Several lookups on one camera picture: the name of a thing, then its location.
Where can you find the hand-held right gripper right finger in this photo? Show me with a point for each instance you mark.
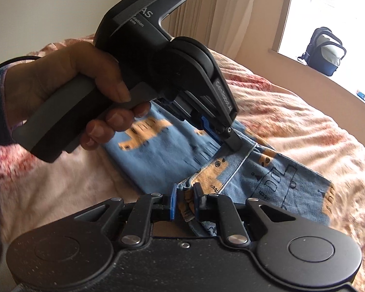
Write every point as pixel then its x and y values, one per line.
pixel 197 203

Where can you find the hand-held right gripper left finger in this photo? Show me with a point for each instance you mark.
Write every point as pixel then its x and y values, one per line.
pixel 172 203

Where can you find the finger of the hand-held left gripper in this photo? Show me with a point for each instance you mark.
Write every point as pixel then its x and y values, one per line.
pixel 226 106
pixel 208 127

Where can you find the blue pants with orange print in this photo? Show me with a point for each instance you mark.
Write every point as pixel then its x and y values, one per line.
pixel 158 158

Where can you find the person's left hand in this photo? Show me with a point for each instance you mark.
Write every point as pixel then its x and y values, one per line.
pixel 64 64

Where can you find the beige pleated curtain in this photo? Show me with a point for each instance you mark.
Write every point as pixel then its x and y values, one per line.
pixel 188 21

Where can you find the pink floral bed blanket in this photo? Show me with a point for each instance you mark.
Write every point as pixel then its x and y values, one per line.
pixel 307 121

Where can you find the white sheer curtain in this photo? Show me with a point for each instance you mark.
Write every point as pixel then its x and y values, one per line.
pixel 246 12

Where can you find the dark blue backpack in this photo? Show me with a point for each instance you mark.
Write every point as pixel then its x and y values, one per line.
pixel 322 54

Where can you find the beige window sill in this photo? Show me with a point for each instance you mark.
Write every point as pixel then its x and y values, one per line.
pixel 337 80

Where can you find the small blue box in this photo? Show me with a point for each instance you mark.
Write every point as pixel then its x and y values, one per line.
pixel 361 95

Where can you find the white framed window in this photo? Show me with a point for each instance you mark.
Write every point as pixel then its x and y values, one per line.
pixel 352 21

